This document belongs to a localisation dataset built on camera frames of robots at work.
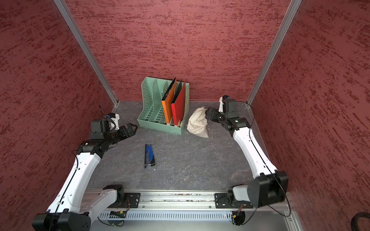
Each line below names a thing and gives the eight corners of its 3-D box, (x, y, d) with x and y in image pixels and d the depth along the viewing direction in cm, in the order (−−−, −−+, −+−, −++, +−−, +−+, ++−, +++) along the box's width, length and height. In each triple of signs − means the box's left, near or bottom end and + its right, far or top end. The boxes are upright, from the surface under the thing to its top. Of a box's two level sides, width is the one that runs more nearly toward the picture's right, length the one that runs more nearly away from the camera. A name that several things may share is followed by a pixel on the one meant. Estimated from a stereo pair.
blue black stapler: (145, 168, 87) (144, 166, 85) (145, 146, 96) (144, 144, 94) (155, 166, 88) (154, 164, 86) (153, 145, 97) (153, 143, 95)
